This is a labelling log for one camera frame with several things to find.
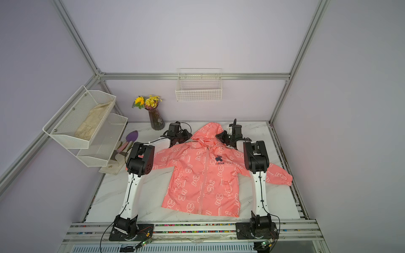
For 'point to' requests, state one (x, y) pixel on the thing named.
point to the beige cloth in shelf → (87, 128)
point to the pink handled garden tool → (122, 148)
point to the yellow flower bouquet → (150, 103)
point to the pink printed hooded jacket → (205, 175)
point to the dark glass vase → (157, 121)
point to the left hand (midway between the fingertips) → (192, 134)
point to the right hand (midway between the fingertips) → (217, 136)
